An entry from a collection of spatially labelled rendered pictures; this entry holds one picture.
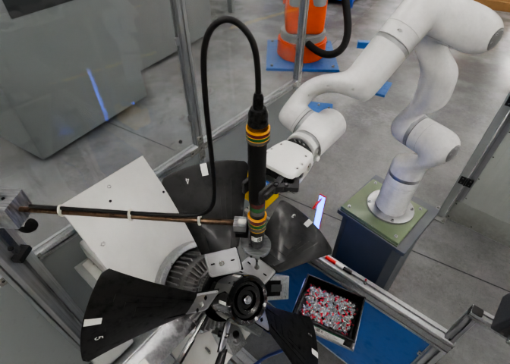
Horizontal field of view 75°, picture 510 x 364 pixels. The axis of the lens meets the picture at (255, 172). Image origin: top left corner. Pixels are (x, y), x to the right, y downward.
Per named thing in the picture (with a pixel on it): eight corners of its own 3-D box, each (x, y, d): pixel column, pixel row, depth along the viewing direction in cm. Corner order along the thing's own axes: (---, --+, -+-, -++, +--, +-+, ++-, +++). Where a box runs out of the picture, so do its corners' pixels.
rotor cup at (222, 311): (217, 332, 88) (244, 346, 78) (187, 291, 85) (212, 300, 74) (252, 292, 96) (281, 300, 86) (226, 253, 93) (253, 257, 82)
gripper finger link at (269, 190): (289, 192, 70) (270, 211, 66) (277, 185, 72) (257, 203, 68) (290, 181, 68) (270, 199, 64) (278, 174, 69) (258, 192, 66)
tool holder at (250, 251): (233, 257, 81) (231, 233, 74) (237, 233, 86) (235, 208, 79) (270, 259, 80) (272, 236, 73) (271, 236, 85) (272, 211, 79)
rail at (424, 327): (243, 221, 154) (243, 209, 148) (250, 215, 156) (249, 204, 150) (445, 355, 112) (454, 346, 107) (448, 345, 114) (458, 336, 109)
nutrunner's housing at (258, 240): (248, 258, 83) (244, 98, 52) (250, 245, 86) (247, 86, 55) (264, 258, 83) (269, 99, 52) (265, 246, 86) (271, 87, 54)
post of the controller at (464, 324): (443, 337, 109) (470, 312, 95) (446, 330, 110) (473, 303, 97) (453, 343, 107) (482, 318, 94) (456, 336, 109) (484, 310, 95)
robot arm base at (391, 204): (387, 185, 148) (401, 153, 136) (423, 213, 136) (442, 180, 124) (357, 201, 140) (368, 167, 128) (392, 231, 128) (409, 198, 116)
